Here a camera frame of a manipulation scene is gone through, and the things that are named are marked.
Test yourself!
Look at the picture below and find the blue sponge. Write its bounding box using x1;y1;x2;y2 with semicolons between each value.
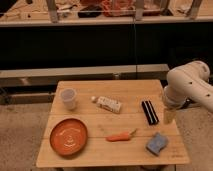
146;132;168;156

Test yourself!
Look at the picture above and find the white lying bottle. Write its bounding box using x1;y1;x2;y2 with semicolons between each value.
91;96;122;113

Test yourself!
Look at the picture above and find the wooden table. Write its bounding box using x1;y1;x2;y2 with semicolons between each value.
36;80;189;168

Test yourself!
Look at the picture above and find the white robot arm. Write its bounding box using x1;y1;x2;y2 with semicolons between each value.
162;61;213;124

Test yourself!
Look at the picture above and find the clear plastic cup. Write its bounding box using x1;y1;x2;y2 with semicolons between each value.
60;88;77;110

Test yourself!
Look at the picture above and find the black rectangular box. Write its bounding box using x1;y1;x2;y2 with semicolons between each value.
141;100;159;125

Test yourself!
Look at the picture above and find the long wooden bench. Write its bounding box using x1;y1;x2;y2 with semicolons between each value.
0;64;169;87

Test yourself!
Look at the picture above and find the orange plate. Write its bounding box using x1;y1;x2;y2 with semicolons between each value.
49;118;88;156

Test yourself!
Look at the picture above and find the orange chili pepper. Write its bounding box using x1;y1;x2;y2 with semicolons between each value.
105;129;137;142

